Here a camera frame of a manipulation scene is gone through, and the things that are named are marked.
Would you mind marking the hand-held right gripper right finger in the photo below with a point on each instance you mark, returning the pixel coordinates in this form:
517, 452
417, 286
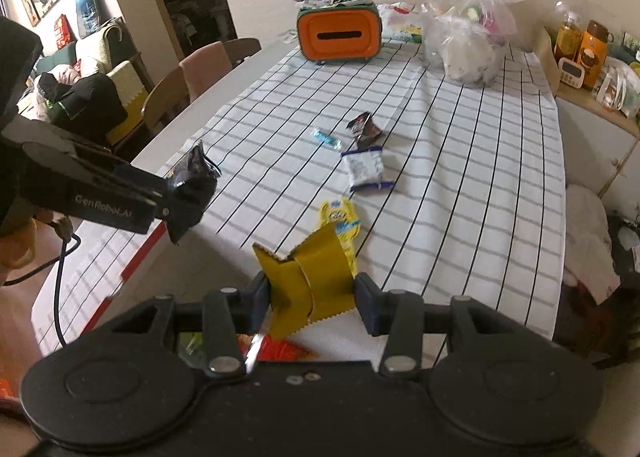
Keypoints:
365, 302

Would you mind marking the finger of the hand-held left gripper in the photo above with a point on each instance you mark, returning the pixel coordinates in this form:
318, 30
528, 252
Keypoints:
125, 174
164, 211

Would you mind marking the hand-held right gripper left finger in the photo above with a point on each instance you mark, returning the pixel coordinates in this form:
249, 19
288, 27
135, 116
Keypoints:
261, 302

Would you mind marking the black snack packet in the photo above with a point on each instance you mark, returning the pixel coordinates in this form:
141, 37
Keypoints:
192, 187

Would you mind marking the red snack packet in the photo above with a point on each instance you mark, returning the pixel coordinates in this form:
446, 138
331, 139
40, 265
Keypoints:
282, 351

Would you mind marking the plain yellow snack packet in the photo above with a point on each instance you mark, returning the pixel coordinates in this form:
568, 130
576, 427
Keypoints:
310, 277

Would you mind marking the red cardboard box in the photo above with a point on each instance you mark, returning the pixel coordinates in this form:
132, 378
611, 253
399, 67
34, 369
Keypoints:
200, 267

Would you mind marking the person's left hand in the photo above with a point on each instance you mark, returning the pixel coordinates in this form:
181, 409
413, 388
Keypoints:
17, 247

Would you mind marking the wooden chair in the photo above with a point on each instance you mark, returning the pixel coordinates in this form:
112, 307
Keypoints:
162, 102

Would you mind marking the black jacket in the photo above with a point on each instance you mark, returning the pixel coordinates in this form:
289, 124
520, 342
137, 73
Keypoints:
85, 102

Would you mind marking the yellow cartoon snack packet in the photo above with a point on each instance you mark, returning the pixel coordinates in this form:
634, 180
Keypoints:
340, 217

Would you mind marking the white checked tablecloth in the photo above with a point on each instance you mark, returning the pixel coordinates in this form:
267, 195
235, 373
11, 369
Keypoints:
450, 212

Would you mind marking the pink chair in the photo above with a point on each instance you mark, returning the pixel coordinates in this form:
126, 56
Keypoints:
205, 69

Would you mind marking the light blue snack packet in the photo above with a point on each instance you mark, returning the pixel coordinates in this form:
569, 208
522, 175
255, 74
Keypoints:
367, 169

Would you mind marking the green sofa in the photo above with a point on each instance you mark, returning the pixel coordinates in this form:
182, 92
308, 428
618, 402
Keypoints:
50, 59

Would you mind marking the small red box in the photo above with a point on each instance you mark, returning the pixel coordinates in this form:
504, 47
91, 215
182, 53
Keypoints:
61, 29

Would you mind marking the small cyan candy wrapper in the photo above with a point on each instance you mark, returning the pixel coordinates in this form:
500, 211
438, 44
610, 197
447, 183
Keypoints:
326, 138

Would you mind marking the blue cushion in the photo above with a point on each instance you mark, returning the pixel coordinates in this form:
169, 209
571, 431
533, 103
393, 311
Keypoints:
89, 9

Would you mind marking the dark brown snack packet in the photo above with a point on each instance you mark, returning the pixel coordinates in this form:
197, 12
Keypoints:
365, 129

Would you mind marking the brown chair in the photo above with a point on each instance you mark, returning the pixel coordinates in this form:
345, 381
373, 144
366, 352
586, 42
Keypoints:
245, 49

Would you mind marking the small framed picture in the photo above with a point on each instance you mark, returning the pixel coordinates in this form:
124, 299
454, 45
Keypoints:
27, 4

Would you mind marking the white cloth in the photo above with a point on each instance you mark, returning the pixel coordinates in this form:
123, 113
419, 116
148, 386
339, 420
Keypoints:
590, 237

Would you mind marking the clear plastic bag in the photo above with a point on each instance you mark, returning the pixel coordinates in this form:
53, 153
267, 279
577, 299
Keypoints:
470, 52

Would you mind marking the white side cabinet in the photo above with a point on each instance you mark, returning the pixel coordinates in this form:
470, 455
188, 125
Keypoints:
590, 137

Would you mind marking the white snack package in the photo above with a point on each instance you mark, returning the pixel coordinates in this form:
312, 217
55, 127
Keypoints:
400, 22

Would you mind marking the white kitchen timer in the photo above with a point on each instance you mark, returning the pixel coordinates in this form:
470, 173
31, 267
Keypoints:
572, 72

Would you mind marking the small white plastic bag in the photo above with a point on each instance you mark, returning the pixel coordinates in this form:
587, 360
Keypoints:
620, 92

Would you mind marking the yellow oil bottle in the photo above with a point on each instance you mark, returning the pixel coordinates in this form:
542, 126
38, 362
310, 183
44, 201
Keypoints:
567, 39

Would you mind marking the orange jar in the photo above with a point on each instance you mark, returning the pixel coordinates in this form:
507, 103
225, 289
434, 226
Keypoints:
592, 54

